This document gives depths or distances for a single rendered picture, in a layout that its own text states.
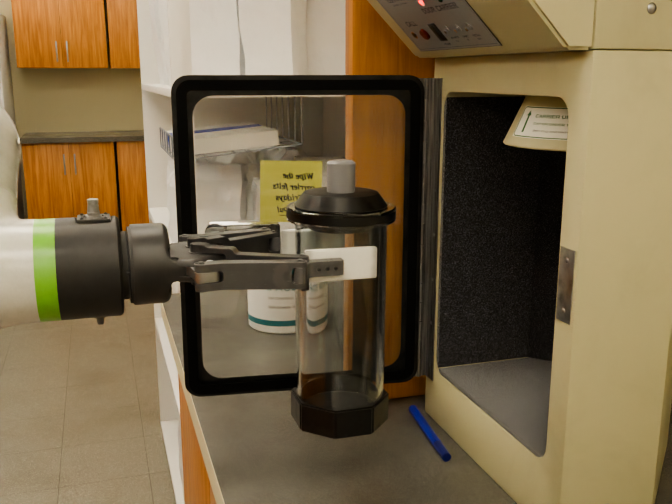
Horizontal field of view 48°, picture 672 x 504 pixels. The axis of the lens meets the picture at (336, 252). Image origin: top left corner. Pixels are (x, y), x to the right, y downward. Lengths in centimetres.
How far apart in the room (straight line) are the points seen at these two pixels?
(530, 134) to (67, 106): 548
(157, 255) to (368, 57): 43
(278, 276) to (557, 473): 34
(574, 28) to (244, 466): 60
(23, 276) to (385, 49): 54
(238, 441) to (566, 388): 43
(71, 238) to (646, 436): 58
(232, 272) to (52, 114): 550
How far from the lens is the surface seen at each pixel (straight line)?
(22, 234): 70
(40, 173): 563
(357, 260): 71
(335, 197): 72
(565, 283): 73
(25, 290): 69
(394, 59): 101
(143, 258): 69
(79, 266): 68
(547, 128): 80
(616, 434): 81
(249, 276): 67
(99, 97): 613
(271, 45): 190
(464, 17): 77
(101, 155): 561
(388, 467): 93
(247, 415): 106
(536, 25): 69
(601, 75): 70
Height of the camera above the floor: 139
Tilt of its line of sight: 13 degrees down
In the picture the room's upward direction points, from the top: straight up
